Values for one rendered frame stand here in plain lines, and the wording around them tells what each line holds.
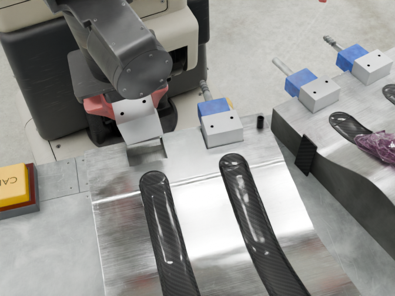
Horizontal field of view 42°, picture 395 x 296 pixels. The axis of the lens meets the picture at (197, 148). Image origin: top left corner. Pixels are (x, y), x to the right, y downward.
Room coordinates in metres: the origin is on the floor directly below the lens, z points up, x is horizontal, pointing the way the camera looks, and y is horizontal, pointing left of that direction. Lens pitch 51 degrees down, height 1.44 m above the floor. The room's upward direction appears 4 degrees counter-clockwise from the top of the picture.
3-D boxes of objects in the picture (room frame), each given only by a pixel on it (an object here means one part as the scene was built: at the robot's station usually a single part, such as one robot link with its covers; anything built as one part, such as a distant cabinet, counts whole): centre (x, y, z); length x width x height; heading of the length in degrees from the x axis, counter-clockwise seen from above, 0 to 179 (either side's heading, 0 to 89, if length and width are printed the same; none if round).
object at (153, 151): (0.45, 0.07, 0.87); 0.05 x 0.05 x 0.04; 11
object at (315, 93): (0.60, -0.17, 0.86); 0.13 x 0.05 x 0.05; 29
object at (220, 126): (0.52, -0.03, 0.89); 0.13 x 0.05 x 0.05; 11
